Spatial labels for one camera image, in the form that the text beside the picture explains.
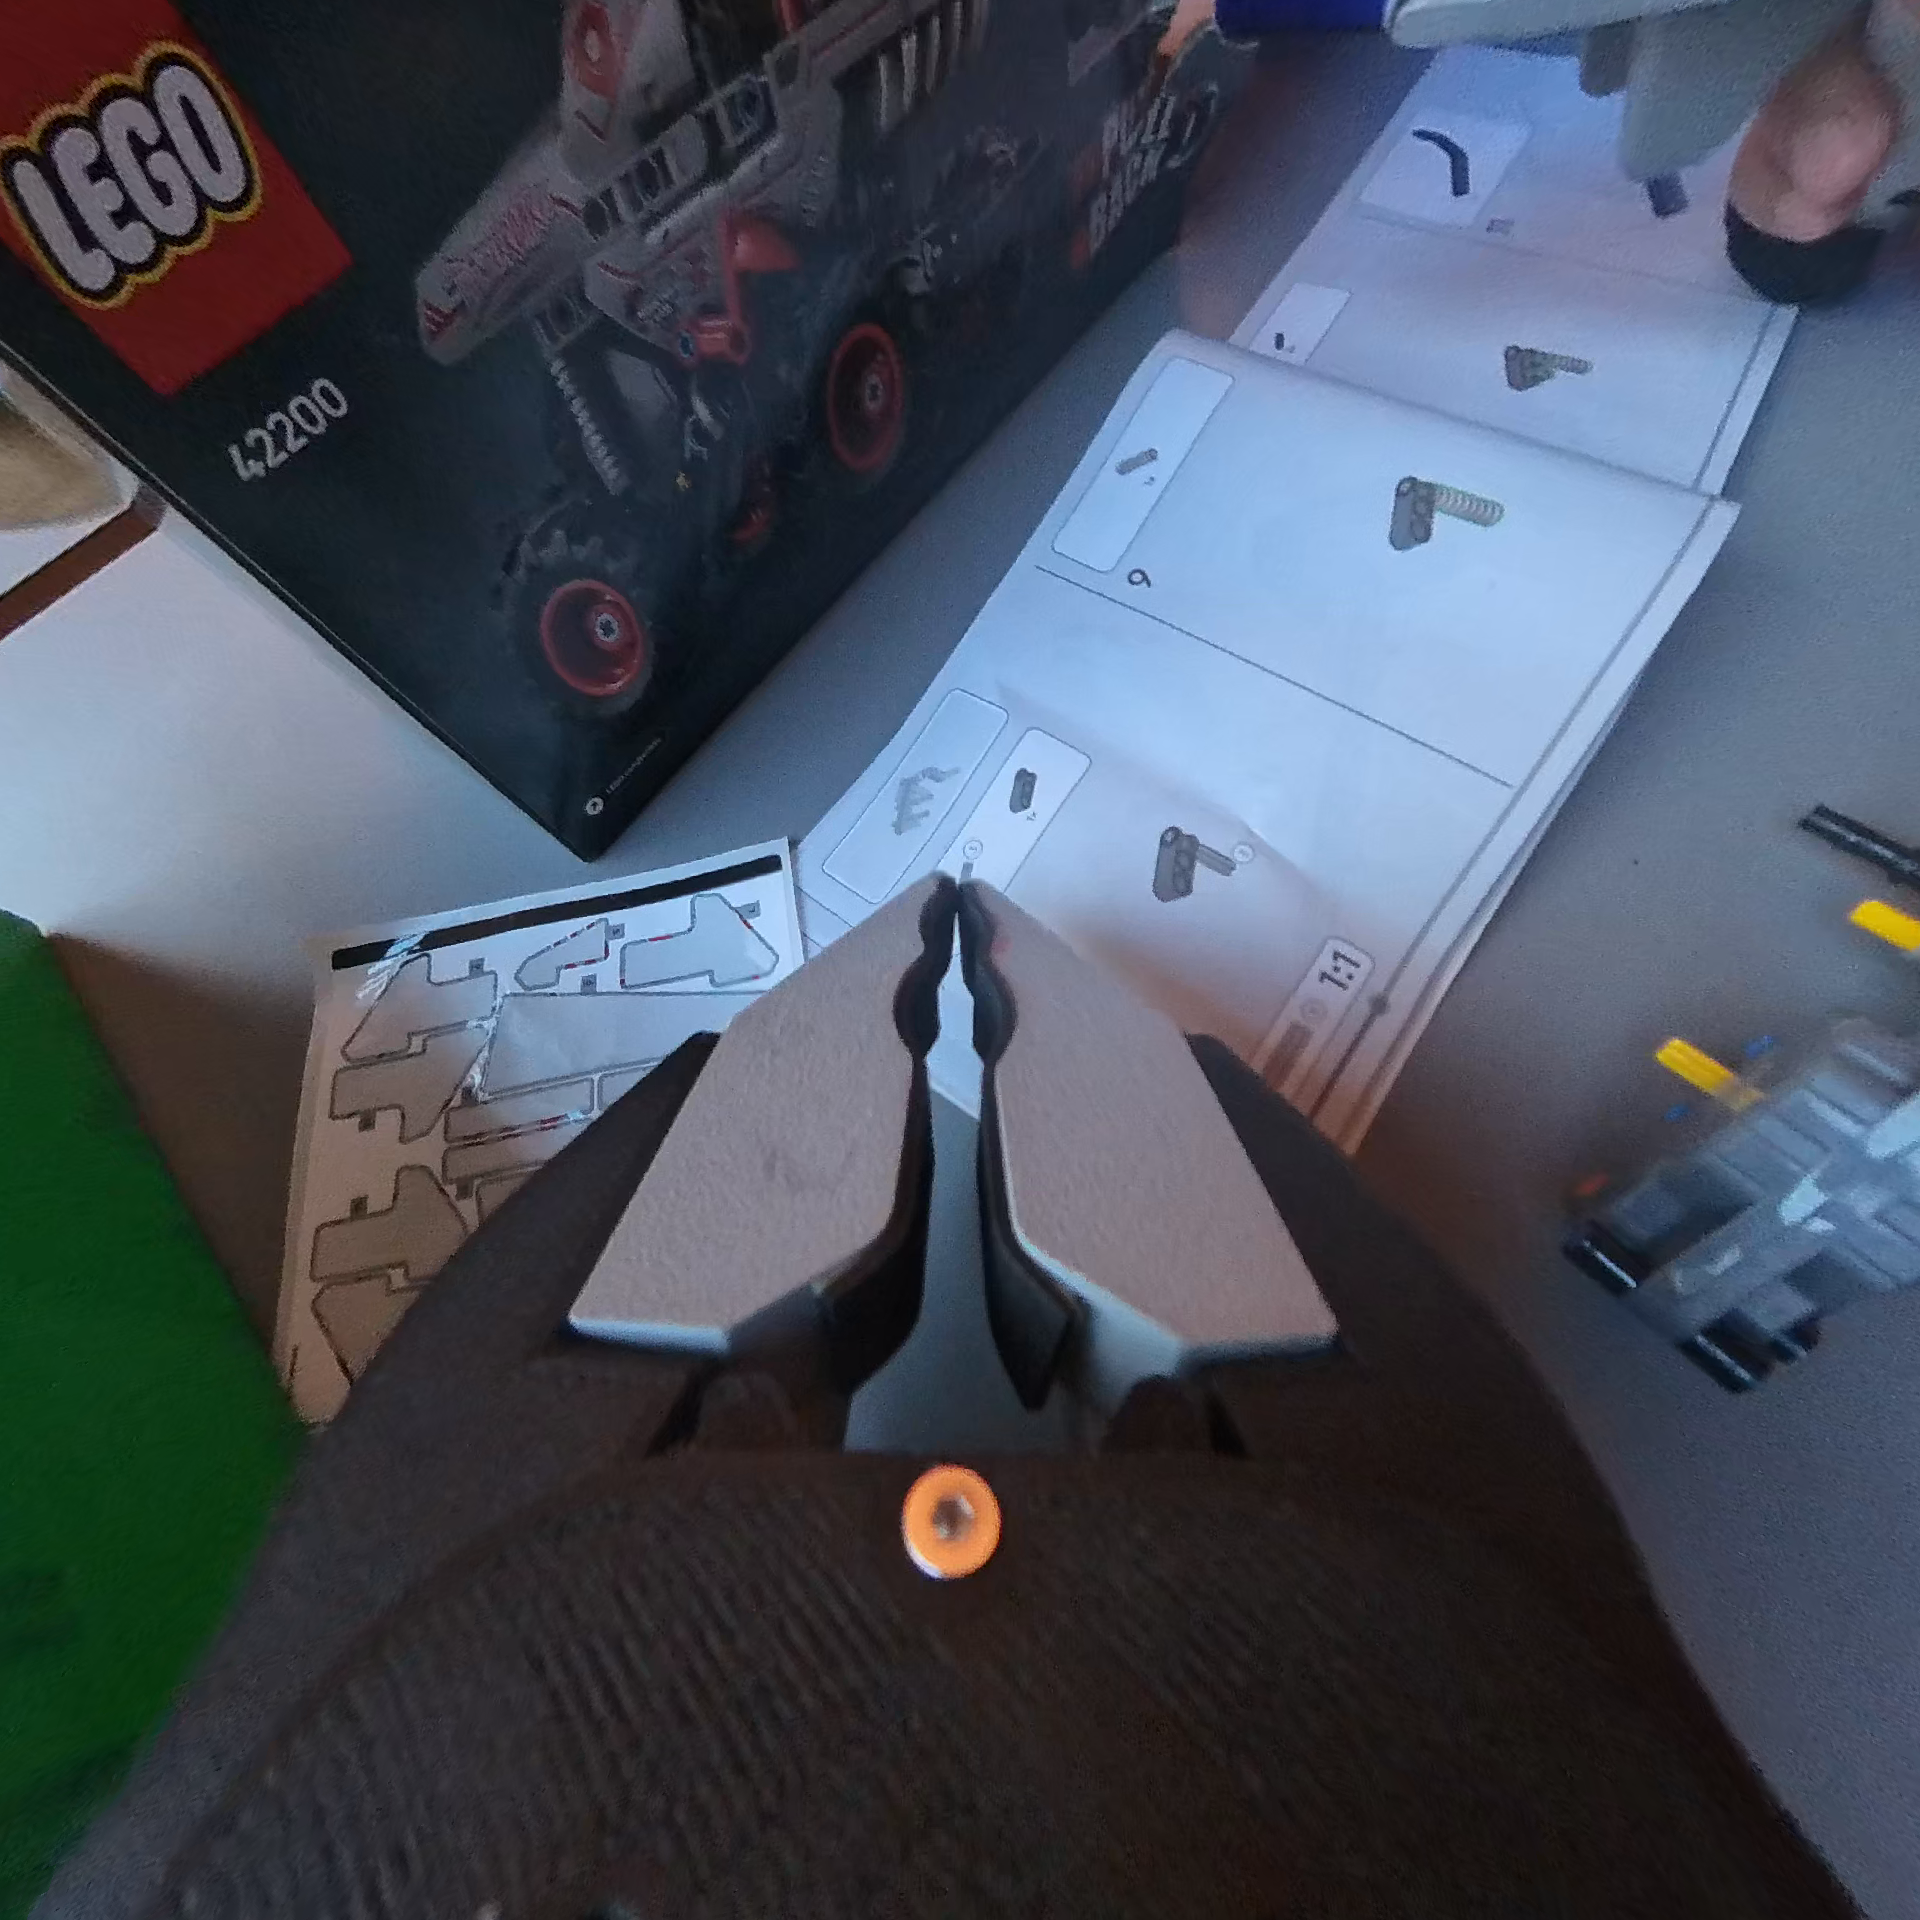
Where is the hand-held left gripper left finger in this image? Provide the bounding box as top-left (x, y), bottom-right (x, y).
top-left (569, 876), bottom-right (961, 1391)

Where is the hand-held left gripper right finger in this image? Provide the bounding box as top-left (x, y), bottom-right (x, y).
top-left (956, 879), bottom-right (1340, 1407)

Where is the white lego instruction booklet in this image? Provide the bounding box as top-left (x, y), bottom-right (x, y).
top-left (792, 47), bottom-right (1798, 1158)

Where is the grey lego model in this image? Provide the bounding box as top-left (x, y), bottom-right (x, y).
top-left (1561, 1020), bottom-right (1920, 1394)

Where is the black lego set box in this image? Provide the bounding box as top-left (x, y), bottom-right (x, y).
top-left (0, 0), bottom-right (1257, 861)

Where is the black lego axle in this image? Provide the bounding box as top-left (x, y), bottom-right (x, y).
top-left (1798, 804), bottom-right (1920, 883)

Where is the person's right hand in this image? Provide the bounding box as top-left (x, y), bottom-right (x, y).
top-left (1730, 62), bottom-right (1902, 241)

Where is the white sticker sheet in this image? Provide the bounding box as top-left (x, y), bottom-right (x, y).
top-left (273, 836), bottom-right (814, 1422)

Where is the green mat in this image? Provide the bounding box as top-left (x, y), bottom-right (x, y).
top-left (0, 904), bottom-right (313, 1920)

